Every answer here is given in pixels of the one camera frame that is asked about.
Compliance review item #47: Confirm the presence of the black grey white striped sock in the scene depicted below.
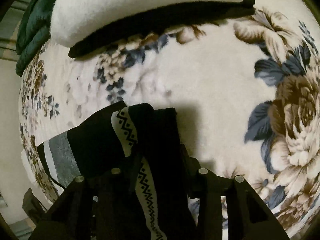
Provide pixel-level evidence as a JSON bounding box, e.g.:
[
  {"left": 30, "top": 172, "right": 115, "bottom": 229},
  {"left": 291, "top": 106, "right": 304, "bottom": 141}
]
[{"left": 37, "top": 132, "right": 81, "bottom": 189}]

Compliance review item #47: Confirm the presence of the black sock with patterned stripe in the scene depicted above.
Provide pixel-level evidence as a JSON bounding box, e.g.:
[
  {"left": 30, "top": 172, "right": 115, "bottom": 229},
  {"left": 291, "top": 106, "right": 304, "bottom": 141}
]
[{"left": 67, "top": 102, "right": 196, "bottom": 239}]

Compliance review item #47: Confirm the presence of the floral fleece blanket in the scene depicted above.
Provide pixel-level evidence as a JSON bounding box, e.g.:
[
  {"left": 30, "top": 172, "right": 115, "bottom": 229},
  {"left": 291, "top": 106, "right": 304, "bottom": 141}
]
[{"left": 18, "top": 0, "right": 319, "bottom": 239}]

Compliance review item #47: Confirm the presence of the black folded cloth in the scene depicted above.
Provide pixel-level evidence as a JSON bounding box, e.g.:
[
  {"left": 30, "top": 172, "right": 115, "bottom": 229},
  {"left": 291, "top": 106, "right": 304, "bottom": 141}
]
[{"left": 68, "top": 0, "right": 255, "bottom": 59}]

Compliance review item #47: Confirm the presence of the dark green folded garment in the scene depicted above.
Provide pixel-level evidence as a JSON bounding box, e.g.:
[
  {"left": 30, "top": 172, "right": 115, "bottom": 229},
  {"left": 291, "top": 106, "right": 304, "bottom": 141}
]
[{"left": 16, "top": 0, "right": 56, "bottom": 77}]

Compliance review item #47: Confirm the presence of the white folded cloth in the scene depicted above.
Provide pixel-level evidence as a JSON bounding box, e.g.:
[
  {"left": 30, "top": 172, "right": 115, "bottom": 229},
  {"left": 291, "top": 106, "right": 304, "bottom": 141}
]
[{"left": 49, "top": 0, "right": 245, "bottom": 48}]

